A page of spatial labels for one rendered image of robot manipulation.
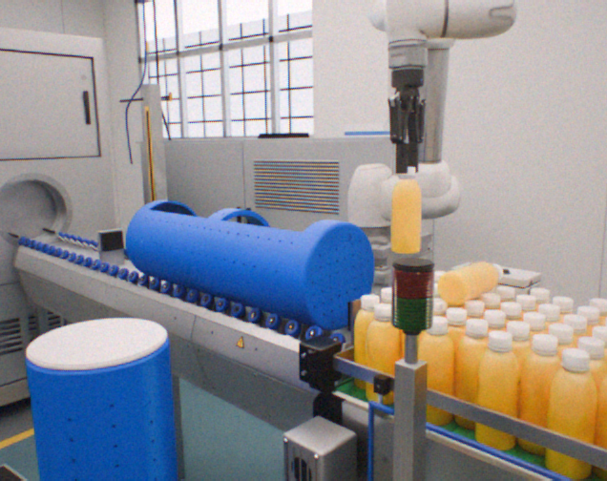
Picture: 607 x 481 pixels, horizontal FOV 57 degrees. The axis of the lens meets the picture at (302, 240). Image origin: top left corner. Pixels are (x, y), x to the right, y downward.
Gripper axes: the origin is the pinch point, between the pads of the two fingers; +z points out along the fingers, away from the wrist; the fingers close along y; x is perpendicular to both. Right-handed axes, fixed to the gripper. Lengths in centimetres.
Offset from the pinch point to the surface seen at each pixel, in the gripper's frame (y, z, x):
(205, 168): -123, 8, -235
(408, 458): 45, 46, 28
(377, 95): -225, -40, -164
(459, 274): 12.2, 23.2, 20.0
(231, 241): 16, 22, -46
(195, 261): 18, 29, -61
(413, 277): 46, 16, 30
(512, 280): -17.1, 30.0, 19.5
